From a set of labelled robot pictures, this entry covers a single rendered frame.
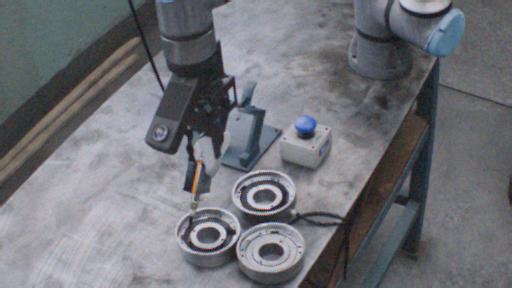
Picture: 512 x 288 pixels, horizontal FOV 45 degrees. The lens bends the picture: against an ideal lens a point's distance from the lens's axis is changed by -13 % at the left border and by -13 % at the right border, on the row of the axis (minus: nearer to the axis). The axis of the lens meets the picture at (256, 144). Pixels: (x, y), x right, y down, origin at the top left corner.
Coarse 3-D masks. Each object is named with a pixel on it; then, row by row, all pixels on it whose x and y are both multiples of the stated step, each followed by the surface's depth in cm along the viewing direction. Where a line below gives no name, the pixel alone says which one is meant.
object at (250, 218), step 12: (240, 180) 119; (276, 180) 120; (288, 180) 118; (240, 192) 118; (252, 192) 118; (264, 192) 119; (276, 192) 118; (240, 204) 116; (252, 204) 116; (276, 204) 115; (288, 204) 113; (240, 216) 115; (252, 216) 113; (264, 216) 113; (276, 216) 113; (288, 216) 116
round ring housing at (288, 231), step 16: (272, 224) 110; (240, 240) 108; (272, 240) 109; (240, 256) 106; (256, 256) 107; (288, 256) 107; (304, 256) 107; (256, 272) 103; (272, 272) 103; (288, 272) 104
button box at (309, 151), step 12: (288, 132) 127; (300, 132) 126; (312, 132) 126; (324, 132) 126; (288, 144) 125; (300, 144) 124; (312, 144) 124; (324, 144) 126; (288, 156) 127; (300, 156) 125; (312, 156) 124; (324, 156) 128; (312, 168) 125
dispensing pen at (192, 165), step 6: (192, 162) 106; (192, 168) 106; (186, 174) 107; (192, 174) 106; (186, 180) 107; (192, 180) 106; (186, 186) 107; (192, 186) 106; (192, 198) 108; (198, 198) 108; (192, 204) 108; (192, 210) 109; (192, 216) 109
